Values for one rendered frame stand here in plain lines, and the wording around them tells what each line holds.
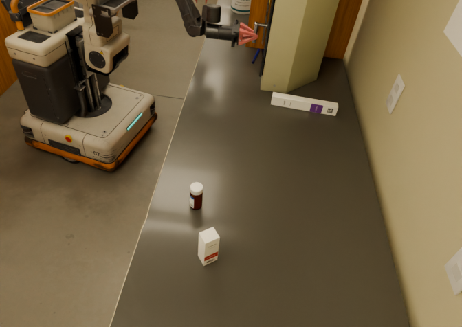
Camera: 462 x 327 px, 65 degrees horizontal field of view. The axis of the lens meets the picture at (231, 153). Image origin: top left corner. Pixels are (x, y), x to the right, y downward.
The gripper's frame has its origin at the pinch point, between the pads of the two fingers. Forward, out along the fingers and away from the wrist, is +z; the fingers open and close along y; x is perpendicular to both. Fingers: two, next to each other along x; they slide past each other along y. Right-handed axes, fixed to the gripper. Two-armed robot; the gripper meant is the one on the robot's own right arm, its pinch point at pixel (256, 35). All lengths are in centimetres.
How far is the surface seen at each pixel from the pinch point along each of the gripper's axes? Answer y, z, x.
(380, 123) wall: -32, 48, 10
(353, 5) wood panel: 32, 42, 1
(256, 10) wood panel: 30.3, -1.1, 7.1
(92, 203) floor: -25, -88, 109
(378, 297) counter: -94, 39, 9
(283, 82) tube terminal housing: -8.2, 13.5, 15.3
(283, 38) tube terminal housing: -5.4, 10.7, -3.6
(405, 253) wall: -81, 48, 10
